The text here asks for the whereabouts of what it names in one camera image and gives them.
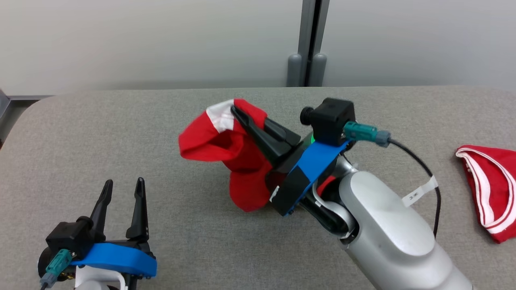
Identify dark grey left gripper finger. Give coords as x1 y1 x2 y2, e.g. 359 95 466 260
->
126 178 149 242
89 180 114 242

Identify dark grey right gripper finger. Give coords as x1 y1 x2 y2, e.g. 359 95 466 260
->
264 119 302 148
231 106 294 170

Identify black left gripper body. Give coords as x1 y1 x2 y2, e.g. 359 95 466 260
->
94 237 156 258

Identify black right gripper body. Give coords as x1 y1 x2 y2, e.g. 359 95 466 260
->
268 134 319 216

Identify red white garment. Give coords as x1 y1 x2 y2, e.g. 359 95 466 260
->
179 98 336 213

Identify red jersey white striped sleeves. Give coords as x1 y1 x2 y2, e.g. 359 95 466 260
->
456 145 516 244

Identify blue left camera bracket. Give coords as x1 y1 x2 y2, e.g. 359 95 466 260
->
71 242 158 278

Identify grey cylinder post foot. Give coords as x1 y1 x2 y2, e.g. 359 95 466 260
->
311 53 327 87
287 54 302 87

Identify teal left camera connector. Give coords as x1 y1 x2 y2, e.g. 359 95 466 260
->
40 249 74 287

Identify teal camera connector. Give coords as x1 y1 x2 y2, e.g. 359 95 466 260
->
343 122 391 147
40 249 74 287

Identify teal right camera connector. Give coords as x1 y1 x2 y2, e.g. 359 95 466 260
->
343 122 391 147

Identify grey partition post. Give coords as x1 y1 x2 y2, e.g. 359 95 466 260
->
298 0 330 87

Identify white cable label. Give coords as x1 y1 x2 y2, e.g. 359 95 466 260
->
402 176 439 208

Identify black right camera cable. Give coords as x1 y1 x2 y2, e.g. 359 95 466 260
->
387 138 442 238

